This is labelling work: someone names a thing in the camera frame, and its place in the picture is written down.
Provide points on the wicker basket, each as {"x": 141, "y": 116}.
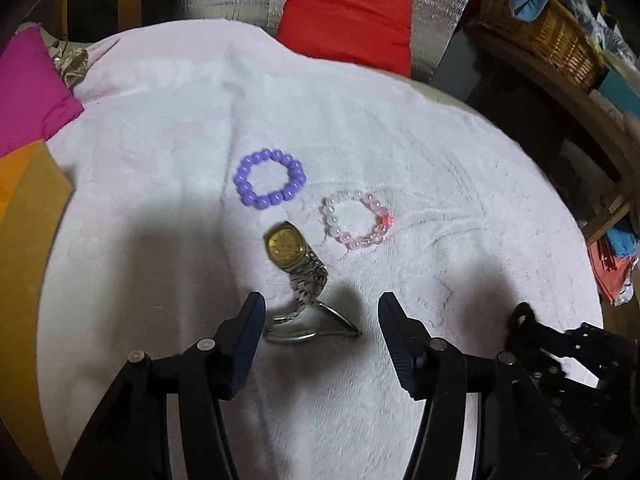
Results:
{"x": 554, "y": 36}

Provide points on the red cushion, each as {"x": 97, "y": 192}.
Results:
{"x": 372, "y": 33}

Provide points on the gold face metal wristwatch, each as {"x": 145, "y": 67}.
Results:
{"x": 289, "y": 251}

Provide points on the orange cardboard tray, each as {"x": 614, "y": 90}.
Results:
{"x": 34, "y": 195}

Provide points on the magenta cushion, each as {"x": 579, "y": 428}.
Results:
{"x": 35, "y": 103}

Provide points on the pale pink towel blanket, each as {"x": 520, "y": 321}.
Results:
{"x": 197, "y": 137}

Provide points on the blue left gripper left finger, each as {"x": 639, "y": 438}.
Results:
{"x": 236, "y": 342}

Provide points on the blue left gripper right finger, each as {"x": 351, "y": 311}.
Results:
{"x": 427, "y": 367}

